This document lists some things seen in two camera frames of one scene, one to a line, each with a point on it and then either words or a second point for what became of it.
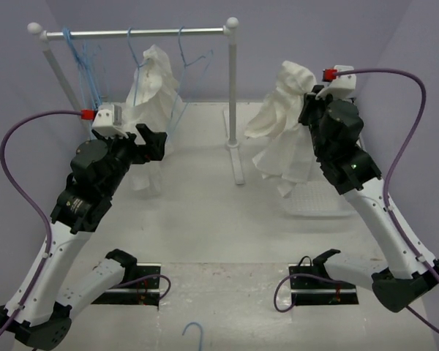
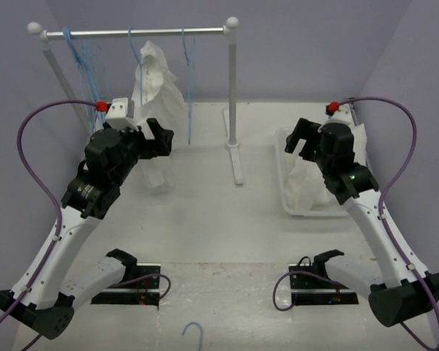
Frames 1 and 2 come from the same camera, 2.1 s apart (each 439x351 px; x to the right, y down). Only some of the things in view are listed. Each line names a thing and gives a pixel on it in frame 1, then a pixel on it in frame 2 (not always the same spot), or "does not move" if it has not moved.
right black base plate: [314, 291] does not move
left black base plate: [144, 292] does not move
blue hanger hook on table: [200, 346] does not move
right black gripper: [311, 102] -> [305, 129]
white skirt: [287, 156] -> [306, 188]
